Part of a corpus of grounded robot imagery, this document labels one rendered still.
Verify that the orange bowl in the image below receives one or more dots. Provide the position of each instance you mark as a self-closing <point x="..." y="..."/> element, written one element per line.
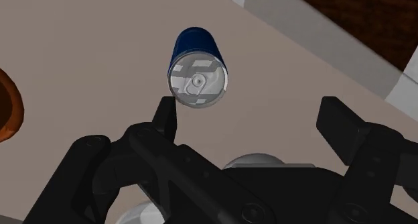
<point x="9" y="109"/>

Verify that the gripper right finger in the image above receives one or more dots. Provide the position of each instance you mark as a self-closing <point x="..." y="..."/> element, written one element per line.
<point x="359" y="141"/>

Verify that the blue drink can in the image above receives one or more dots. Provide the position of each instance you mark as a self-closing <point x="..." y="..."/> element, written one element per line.
<point x="197" y="66"/>

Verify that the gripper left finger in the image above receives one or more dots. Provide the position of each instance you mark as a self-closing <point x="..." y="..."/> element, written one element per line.
<point x="153" y="151"/>

